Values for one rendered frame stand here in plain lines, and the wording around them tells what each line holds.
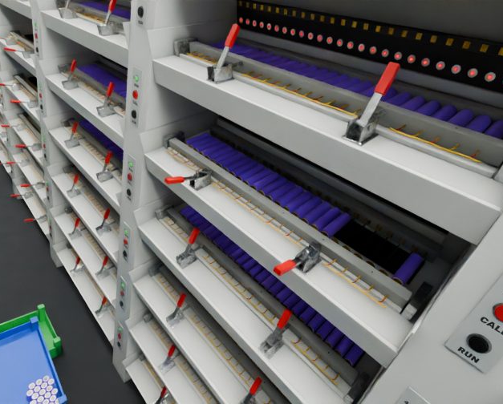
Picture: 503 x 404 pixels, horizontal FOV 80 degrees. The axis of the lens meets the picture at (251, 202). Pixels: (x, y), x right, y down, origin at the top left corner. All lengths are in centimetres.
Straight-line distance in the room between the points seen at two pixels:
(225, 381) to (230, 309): 20
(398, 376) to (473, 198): 23
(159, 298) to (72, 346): 61
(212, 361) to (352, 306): 45
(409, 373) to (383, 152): 26
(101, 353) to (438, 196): 129
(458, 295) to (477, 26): 36
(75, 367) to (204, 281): 82
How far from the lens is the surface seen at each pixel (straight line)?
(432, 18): 58
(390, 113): 43
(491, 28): 56
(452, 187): 35
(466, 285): 37
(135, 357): 126
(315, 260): 47
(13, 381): 135
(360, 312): 45
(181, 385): 100
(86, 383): 136
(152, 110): 71
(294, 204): 54
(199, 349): 82
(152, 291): 92
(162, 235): 79
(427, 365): 43
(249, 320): 63
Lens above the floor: 117
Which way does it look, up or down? 27 degrees down
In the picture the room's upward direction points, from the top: 16 degrees clockwise
